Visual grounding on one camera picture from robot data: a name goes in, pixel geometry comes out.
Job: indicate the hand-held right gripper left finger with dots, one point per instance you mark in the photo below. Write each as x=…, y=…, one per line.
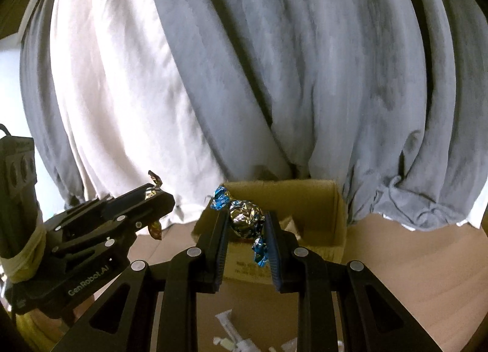
x=221, y=247

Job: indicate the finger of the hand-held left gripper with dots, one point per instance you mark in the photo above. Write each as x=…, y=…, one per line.
x=152, y=207
x=114, y=198

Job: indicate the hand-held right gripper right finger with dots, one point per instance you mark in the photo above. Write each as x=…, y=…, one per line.
x=273, y=251

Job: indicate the gold foil candy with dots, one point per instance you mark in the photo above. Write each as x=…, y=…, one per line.
x=155, y=231

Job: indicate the blue foil candy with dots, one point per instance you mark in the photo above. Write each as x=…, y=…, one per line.
x=246, y=218

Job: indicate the cardboard box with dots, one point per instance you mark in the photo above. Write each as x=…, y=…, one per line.
x=316, y=215

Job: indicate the white plastic wrapper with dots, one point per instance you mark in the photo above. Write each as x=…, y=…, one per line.
x=228, y=327
x=284, y=345

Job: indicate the white curtain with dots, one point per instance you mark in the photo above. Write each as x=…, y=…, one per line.
x=114, y=89

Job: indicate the grey curtain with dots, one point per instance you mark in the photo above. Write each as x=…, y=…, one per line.
x=305, y=70

